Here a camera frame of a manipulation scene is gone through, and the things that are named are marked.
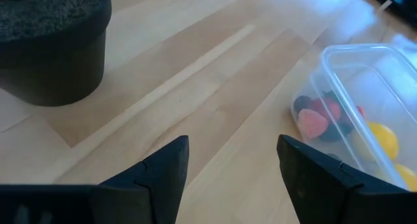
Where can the green plant in black pot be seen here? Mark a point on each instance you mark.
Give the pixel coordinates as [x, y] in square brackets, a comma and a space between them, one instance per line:
[52, 71]

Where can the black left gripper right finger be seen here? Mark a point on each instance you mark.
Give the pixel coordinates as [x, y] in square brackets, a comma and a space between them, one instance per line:
[322, 191]

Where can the small yellow toy lemon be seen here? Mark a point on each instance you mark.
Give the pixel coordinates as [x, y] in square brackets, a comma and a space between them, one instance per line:
[408, 176]

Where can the clear plastic tupperware container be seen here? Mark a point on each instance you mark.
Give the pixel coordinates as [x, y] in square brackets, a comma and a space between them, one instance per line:
[374, 80]

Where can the red toy strawberry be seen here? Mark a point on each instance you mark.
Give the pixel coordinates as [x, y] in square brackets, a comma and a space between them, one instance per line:
[329, 108]

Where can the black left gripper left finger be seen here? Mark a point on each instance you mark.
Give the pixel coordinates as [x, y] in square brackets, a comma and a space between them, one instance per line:
[146, 191]

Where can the large yellow toy lemon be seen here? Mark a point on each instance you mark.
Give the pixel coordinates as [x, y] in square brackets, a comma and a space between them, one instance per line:
[386, 139]

